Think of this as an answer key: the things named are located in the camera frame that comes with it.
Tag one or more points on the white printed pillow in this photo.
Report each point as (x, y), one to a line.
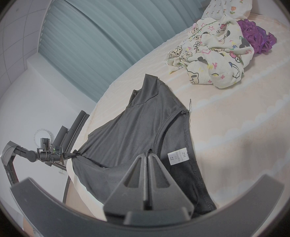
(223, 4)

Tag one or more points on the purple garment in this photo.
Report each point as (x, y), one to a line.
(258, 38)

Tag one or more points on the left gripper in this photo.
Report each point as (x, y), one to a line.
(59, 155)

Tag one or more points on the white printed garment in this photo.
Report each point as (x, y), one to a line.
(209, 58)

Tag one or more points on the bed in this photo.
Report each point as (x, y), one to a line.
(233, 107)

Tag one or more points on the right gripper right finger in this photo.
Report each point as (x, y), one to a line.
(162, 199)

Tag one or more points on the blue-green curtain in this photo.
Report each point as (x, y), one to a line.
(98, 33)

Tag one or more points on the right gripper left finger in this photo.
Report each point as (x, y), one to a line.
(132, 199)

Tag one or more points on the black chest of drawers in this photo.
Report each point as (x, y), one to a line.
(79, 122)

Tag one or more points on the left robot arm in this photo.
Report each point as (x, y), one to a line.
(10, 152)

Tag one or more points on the black T-shirt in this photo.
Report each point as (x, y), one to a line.
(135, 132)

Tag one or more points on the round white mirror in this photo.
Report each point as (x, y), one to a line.
(37, 136)

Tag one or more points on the black dressing table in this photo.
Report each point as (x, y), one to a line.
(61, 134)

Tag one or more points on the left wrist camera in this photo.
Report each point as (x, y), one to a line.
(45, 142)

